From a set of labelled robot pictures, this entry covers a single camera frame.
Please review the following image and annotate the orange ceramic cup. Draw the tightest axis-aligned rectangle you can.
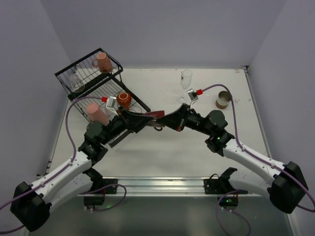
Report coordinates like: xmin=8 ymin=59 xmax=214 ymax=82
xmin=117 ymin=92 xmax=132 ymax=110

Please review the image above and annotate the pink plastic cup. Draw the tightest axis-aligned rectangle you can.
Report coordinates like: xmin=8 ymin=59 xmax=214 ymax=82
xmin=86 ymin=103 xmax=108 ymax=125

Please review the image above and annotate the clear champagne flute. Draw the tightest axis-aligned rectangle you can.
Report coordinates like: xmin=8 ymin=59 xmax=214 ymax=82
xmin=178 ymin=69 xmax=192 ymax=103

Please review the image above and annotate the white and brown tumbler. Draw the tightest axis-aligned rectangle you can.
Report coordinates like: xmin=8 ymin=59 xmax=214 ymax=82
xmin=216 ymin=91 xmax=232 ymax=109

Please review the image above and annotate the pink ceramic mug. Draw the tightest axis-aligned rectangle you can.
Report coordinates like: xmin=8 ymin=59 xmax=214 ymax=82
xmin=92 ymin=52 xmax=113 ymax=73

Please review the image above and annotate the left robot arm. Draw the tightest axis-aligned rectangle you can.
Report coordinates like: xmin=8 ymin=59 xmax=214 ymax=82
xmin=10 ymin=108 xmax=153 ymax=232

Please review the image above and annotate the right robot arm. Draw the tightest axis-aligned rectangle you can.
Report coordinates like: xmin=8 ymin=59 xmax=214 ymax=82
xmin=157 ymin=104 xmax=309 ymax=213

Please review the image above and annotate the clear glass on upper rack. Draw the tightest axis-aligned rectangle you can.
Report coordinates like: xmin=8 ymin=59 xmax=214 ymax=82
xmin=69 ymin=74 xmax=85 ymax=93

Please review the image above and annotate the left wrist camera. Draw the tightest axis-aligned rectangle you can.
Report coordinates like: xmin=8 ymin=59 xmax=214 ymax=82
xmin=106 ymin=96 xmax=118 ymax=115

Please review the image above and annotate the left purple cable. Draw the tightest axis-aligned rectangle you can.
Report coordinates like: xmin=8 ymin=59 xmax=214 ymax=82
xmin=0 ymin=95 xmax=109 ymax=233

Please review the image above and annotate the purple cable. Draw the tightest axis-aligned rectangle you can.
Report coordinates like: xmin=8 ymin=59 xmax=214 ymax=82
xmin=196 ymin=84 xmax=315 ymax=212
xmin=0 ymin=95 xmax=109 ymax=233

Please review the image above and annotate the black wire dish rack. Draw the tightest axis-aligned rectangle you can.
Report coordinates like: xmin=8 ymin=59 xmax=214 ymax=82
xmin=55 ymin=48 xmax=151 ymax=113

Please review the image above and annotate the aluminium mounting rail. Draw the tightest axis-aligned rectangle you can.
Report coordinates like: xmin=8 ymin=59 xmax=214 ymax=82
xmin=46 ymin=176 xmax=290 ymax=197

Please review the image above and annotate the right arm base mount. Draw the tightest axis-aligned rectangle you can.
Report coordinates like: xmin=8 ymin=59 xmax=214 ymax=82
xmin=203 ymin=167 xmax=249 ymax=210

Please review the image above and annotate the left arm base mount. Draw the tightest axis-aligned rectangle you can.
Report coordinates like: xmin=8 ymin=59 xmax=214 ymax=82
xmin=83 ymin=168 xmax=127 ymax=212

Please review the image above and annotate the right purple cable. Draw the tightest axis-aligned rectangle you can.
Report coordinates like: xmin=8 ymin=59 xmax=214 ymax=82
xmin=196 ymin=84 xmax=315 ymax=212

